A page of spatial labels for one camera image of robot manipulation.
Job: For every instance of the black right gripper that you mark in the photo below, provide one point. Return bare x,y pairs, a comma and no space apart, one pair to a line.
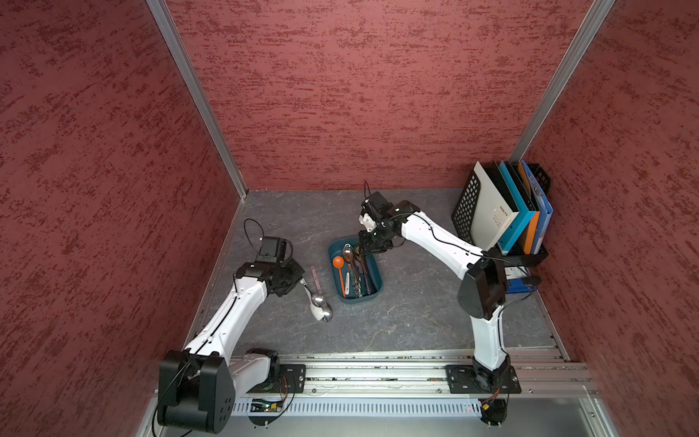
369,246

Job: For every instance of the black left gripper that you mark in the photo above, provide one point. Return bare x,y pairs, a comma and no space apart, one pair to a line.
298,273

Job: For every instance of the white handle steel spoon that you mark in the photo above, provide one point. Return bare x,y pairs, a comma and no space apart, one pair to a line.
349,257

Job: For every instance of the orange plastic spoon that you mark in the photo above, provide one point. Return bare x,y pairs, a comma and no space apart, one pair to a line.
339,264

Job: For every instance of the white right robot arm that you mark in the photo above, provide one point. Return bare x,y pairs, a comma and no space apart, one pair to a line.
483,281

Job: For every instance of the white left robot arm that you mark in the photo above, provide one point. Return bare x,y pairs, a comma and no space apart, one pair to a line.
199,385

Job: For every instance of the teal plastic storage box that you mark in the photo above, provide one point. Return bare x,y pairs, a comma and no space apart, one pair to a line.
335,249

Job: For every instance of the black mesh file rack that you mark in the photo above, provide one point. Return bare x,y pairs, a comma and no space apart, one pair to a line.
462,218

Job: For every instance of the white folder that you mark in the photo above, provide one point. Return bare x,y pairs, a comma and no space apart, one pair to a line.
489,224

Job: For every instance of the black folder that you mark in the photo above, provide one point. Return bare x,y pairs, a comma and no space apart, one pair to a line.
514,203

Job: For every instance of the teal folder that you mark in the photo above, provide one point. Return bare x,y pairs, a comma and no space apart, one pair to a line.
517,235

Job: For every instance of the blue stapler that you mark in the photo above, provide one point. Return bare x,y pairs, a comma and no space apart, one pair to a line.
523,285

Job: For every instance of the orange folder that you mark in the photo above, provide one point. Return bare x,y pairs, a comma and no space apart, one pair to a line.
527,239

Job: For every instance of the blue folder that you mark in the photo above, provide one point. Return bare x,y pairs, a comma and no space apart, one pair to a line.
541,202

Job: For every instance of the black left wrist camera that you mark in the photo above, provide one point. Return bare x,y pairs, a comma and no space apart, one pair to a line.
275,250

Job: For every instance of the pink handled spoon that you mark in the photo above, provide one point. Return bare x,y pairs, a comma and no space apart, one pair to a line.
329,311

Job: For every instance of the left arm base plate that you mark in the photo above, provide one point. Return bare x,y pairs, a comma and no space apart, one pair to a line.
281,379

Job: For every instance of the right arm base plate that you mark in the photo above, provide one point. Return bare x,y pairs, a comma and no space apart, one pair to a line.
464,379

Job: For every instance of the aluminium rail frame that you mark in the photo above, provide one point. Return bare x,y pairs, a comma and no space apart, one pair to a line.
405,392

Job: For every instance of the aluminium corner post left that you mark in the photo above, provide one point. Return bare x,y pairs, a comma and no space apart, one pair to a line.
167,27

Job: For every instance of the aluminium corner post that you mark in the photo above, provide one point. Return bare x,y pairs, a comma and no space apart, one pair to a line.
584,36
167,27

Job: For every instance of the aluminium corner post right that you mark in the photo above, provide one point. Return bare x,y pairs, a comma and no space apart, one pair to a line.
584,36

